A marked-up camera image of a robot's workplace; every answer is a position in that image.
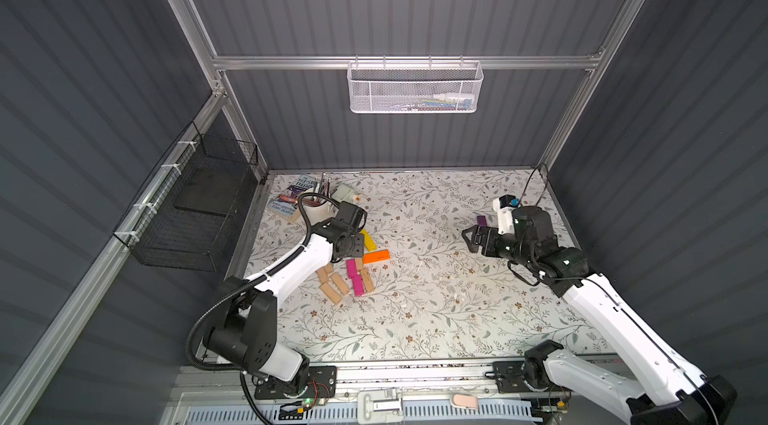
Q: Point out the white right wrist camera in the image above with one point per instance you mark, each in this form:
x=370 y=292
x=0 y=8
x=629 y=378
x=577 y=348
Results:
x=504 y=207

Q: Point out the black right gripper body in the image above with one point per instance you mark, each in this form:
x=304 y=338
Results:
x=486 y=239

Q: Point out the magenta building block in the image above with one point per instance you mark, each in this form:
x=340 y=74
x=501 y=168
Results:
x=351 y=267
x=358 y=285

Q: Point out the white pen cup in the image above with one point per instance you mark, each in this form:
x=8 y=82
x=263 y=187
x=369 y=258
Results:
x=318 y=210

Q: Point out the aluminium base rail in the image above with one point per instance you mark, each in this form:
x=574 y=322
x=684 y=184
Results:
x=392 y=392

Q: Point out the blue book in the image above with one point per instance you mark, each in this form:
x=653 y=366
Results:
x=284 y=205

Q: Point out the orange building block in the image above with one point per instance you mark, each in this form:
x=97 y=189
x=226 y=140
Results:
x=376 y=256

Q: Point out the black wire mesh basket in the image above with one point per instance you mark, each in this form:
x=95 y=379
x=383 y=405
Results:
x=193 y=218

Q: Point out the yellow building block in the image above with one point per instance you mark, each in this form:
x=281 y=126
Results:
x=369 y=243

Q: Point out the white wire mesh basket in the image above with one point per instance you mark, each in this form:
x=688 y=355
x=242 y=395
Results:
x=425 y=87

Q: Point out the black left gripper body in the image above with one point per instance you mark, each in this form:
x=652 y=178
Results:
x=351 y=243

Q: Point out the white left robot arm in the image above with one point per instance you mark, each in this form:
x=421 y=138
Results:
x=239 y=331

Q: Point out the natural wooden block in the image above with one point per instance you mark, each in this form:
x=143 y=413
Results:
x=339 y=283
x=323 y=275
x=367 y=280
x=331 y=293

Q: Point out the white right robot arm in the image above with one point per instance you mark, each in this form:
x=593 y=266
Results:
x=664 y=388

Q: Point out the pale green small box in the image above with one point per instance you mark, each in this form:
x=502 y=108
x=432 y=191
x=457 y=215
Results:
x=345 y=193

